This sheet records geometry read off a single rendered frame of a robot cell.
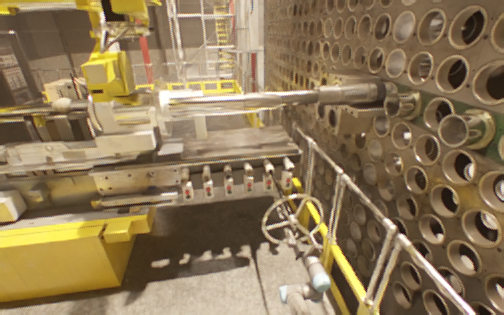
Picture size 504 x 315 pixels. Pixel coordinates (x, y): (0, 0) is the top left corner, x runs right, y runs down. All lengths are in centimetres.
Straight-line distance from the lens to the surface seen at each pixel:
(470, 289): 240
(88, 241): 223
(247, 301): 221
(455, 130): 210
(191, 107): 169
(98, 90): 200
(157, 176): 219
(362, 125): 280
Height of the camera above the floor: 189
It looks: 28 degrees down
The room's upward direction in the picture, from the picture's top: 1 degrees counter-clockwise
